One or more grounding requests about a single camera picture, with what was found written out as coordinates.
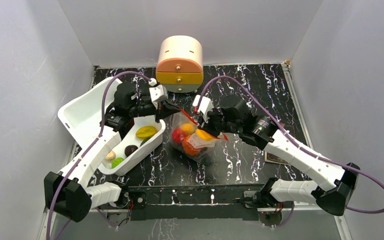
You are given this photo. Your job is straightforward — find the yellow bell pepper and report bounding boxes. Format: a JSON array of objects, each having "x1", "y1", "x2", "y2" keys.
[{"x1": 195, "y1": 129, "x2": 217, "y2": 142}]

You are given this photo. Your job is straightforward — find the clear zip top bag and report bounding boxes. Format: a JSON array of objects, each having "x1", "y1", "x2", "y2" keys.
[{"x1": 169, "y1": 110, "x2": 229, "y2": 165}]

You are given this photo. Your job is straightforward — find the orange tangerine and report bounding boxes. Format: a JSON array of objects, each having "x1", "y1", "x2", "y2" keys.
[{"x1": 181, "y1": 135, "x2": 201, "y2": 156}]

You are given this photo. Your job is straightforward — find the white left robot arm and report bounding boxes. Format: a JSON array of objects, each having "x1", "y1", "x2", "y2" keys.
[{"x1": 44, "y1": 79, "x2": 180, "y2": 223}]

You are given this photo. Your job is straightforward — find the yellow star fruit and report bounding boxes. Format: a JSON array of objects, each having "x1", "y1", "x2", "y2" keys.
[{"x1": 135, "y1": 125, "x2": 158, "y2": 140}]

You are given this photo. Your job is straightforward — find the green avocado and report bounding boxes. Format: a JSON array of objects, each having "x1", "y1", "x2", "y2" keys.
[{"x1": 140, "y1": 137, "x2": 151, "y2": 146}]

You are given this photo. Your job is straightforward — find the pastel mini drawer cabinet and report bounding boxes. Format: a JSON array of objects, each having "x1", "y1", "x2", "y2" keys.
[{"x1": 156, "y1": 35, "x2": 204, "y2": 93}]

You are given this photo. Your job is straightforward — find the dark purple fig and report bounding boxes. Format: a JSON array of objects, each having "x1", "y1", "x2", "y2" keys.
[{"x1": 124, "y1": 144, "x2": 139, "y2": 157}]

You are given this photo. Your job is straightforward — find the white plastic bin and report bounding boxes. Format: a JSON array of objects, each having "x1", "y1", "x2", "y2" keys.
[{"x1": 57, "y1": 77, "x2": 166, "y2": 176}]

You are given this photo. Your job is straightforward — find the white garlic bulb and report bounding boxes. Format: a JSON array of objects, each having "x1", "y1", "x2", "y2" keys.
[{"x1": 104, "y1": 151, "x2": 116, "y2": 162}]

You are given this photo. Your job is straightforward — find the brown book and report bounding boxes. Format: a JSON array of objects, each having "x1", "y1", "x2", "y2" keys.
[{"x1": 264, "y1": 120, "x2": 290, "y2": 165}]

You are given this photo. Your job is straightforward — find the bright green lime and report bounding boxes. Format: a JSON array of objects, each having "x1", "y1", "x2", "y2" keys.
[{"x1": 111, "y1": 157, "x2": 124, "y2": 169}]

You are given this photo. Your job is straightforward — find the black metal base frame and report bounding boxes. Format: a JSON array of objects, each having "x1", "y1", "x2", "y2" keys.
[{"x1": 99, "y1": 183, "x2": 296, "y2": 222}]

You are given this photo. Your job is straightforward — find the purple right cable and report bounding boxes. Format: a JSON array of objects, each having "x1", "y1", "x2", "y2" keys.
[{"x1": 195, "y1": 75, "x2": 384, "y2": 229}]

